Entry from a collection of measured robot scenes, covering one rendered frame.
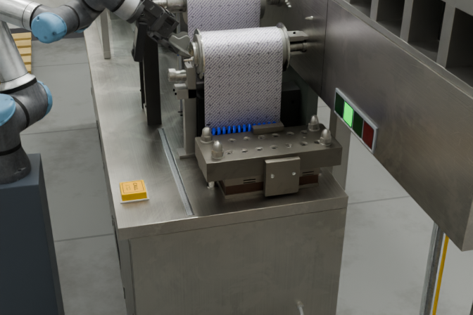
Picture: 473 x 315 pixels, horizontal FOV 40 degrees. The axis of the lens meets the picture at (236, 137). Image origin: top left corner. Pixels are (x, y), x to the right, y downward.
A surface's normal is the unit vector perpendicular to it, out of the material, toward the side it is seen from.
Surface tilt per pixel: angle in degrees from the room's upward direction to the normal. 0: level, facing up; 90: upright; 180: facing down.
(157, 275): 90
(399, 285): 0
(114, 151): 0
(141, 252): 90
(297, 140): 0
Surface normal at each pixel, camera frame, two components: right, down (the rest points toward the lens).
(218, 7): 0.25, 0.47
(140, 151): 0.01, -0.88
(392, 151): -0.97, 0.11
